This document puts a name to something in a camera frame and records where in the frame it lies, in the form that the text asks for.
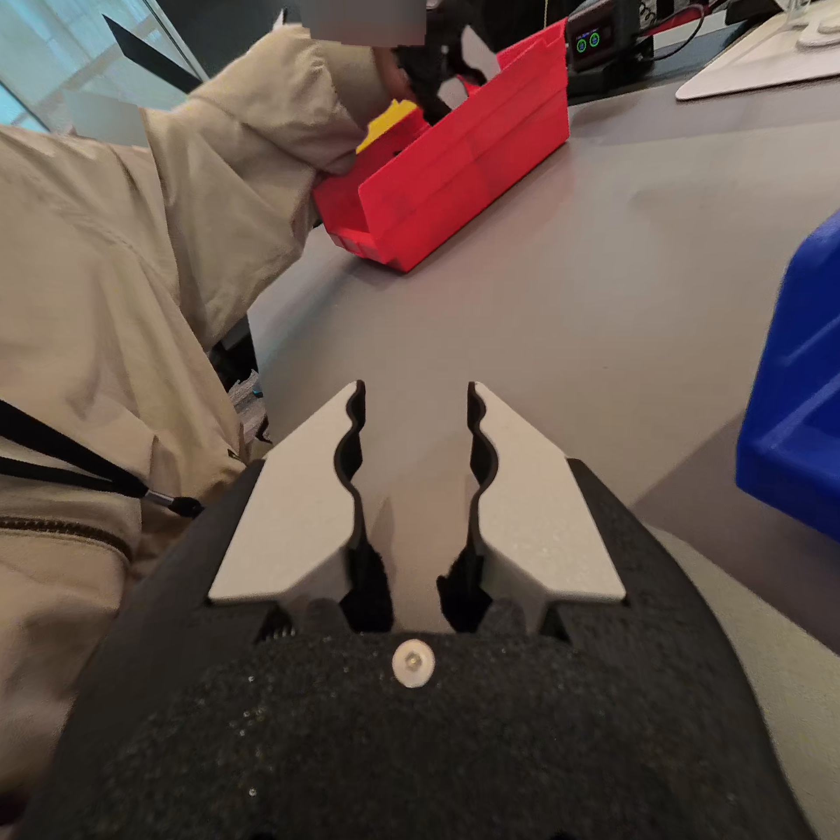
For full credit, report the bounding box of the black cable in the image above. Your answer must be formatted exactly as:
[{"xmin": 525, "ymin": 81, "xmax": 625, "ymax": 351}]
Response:
[{"xmin": 650, "ymin": 3, "xmax": 731, "ymax": 65}]

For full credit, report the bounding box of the person's left forearm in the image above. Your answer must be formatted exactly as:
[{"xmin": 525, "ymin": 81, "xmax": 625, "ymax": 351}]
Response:
[{"xmin": 141, "ymin": 26, "xmax": 411, "ymax": 349}]

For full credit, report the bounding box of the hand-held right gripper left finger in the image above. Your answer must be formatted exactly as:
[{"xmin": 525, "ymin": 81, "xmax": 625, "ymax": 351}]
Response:
[{"xmin": 209, "ymin": 381, "xmax": 366, "ymax": 606}]

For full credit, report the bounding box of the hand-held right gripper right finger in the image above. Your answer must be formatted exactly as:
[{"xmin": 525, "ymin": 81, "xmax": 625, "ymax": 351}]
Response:
[{"xmin": 467, "ymin": 382, "xmax": 626, "ymax": 635}]

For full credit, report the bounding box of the black charger with green display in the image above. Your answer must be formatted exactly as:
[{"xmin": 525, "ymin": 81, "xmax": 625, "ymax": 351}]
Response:
[{"xmin": 566, "ymin": 0, "xmax": 657, "ymax": 99}]

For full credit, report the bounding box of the white flat tray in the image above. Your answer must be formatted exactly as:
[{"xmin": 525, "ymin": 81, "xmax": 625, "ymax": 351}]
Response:
[{"xmin": 676, "ymin": 10, "xmax": 840, "ymax": 102}]

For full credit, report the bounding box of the white object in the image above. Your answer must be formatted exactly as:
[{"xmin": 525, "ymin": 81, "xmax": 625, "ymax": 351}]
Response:
[{"xmin": 795, "ymin": 0, "xmax": 840, "ymax": 48}]

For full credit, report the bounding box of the yellow plastic part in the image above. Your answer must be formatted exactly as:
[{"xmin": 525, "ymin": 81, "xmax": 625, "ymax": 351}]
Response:
[{"xmin": 356, "ymin": 100, "xmax": 427, "ymax": 155}]

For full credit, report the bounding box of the person's beige jacket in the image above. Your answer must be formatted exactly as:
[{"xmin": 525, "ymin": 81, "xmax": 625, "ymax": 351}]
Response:
[{"xmin": 0, "ymin": 125, "xmax": 263, "ymax": 808}]

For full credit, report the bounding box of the black angular panel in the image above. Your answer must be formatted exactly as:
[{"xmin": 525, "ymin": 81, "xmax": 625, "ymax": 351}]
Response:
[{"xmin": 101, "ymin": 13, "xmax": 204, "ymax": 94}]

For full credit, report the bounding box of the red plastic bin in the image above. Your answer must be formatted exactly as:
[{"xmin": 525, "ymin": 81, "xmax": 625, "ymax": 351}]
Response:
[{"xmin": 311, "ymin": 18, "xmax": 571, "ymax": 273}]

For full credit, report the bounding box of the person's left hand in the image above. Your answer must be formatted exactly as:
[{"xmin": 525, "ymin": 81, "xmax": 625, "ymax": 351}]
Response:
[{"xmin": 375, "ymin": 47, "xmax": 412, "ymax": 97}]

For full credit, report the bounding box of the black lanyard strap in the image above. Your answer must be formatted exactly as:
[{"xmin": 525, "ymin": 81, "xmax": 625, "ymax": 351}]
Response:
[{"xmin": 0, "ymin": 400, "xmax": 204, "ymax": 519}]

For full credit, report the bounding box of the blue plastic bin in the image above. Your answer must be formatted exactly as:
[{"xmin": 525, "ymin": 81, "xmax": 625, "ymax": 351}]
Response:
[{"xmin": 735, "ymin": 210, "xmax": 840, "ymax": 542}]

